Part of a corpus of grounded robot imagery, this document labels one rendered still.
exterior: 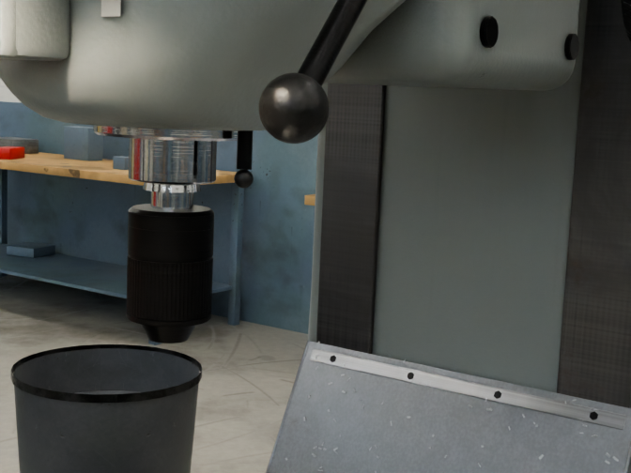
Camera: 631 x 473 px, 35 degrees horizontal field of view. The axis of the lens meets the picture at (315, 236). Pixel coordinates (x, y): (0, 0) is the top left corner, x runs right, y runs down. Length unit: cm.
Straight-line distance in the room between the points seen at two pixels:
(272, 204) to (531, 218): 498
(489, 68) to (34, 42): 27
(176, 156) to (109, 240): 618
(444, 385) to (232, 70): 48
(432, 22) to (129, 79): 19
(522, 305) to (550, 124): 15
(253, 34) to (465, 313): 47
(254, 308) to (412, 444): 508
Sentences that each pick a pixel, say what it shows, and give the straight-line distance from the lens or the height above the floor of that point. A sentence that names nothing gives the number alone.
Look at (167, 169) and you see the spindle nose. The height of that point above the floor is 129.
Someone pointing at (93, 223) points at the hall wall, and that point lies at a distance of 681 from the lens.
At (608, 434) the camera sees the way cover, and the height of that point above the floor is 108.
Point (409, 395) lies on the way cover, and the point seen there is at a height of 107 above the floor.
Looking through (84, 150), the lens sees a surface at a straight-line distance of 635.
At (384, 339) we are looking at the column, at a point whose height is 111.
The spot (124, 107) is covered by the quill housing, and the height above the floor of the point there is 132.
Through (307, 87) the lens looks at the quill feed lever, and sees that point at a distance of 42.
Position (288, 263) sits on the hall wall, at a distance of 577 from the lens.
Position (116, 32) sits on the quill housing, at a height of 135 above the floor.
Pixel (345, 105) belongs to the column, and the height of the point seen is 132.
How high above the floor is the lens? 133
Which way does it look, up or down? 8 degrees down
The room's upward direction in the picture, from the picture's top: 3 degrees clockwise
